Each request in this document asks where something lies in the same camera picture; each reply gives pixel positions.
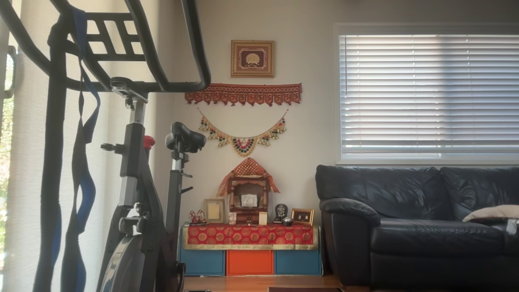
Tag small gold framed picture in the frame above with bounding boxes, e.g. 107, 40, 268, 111
291, 208, 315, 226

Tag beige cushion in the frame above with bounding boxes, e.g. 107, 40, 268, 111
462, 205, 519, 223

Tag white window frame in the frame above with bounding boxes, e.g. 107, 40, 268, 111
335, 23, 519, 165

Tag red gold patterned cloth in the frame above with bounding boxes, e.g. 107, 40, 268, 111
182, 224, 320, 250

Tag gold framed wall picture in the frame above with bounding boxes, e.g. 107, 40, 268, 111
231, 40, 275, 78

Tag blue storage bin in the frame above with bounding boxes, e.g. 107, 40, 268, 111
275, 250, 322, 276
179, 249, 225, 277

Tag red embroidered wall hanging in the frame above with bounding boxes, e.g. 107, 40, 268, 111
185, 83, 302, 107

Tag white sheer curtain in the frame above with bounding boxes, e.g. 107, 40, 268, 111
0, 0, 159, 292

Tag blue black hanging strap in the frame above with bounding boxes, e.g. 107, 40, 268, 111
32, 6, 102, 292

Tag black leather sofa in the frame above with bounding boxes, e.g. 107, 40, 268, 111
315, 164, 519, 289

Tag white window blinds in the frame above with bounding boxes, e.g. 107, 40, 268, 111
339, 34, 519, 159

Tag black exercise bike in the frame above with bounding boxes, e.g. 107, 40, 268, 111
0, 0, 211, 292

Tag dark floor rug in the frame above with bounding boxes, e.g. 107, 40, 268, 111
268, 287, 344, 292

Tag beaded garland wall hanging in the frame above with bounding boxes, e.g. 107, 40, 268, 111
197, 107, 289, 157

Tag wooden shrine with canopy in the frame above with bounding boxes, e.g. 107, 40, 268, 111
216, 157, 280, 225

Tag gold photo frame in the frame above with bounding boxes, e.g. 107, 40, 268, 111
203, 198, 225, 223

